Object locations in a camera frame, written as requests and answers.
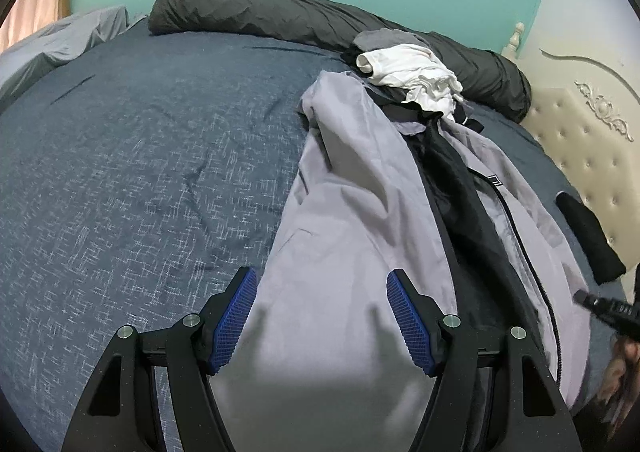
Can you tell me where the white garment pile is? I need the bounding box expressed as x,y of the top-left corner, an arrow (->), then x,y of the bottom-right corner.
356,45 -> 465,123

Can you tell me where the grey jacket with black trim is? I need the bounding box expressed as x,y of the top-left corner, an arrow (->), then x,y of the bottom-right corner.
209,70 -> 596,452

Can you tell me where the dark grey rolled duvet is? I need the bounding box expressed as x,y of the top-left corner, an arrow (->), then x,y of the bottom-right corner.
148,0 -> 533,123

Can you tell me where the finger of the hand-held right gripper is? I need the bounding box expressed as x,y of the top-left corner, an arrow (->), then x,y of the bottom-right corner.
573,289 -> 621,330

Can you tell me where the black cloth item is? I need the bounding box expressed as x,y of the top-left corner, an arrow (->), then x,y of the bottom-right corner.
556,191 -> 627,286

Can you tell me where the person's right hand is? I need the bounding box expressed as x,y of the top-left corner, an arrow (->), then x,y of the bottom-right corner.
599,336 -> 640,429

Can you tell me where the dark grey garment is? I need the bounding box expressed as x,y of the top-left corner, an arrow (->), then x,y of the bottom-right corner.
352,28 -> 431,56

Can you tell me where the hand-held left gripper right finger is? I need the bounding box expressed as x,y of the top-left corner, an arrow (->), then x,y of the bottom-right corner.
386,269 -> 581,452

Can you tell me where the cream tufted headboard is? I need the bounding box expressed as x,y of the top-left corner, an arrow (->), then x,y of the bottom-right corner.
501,22 -> 640,293

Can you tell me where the black garment with white piping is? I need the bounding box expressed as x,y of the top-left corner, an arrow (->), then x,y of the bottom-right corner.
341,48 -> 487,134

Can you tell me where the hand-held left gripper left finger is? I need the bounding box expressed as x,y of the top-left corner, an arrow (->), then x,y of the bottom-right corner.
61,266 -> 259,452

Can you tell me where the light grey blanket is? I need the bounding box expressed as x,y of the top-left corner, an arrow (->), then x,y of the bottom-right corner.
0,5 -> 132,108

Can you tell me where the blue-grey bed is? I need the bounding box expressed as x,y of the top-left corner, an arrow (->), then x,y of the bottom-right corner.
0,27 -> 640,452

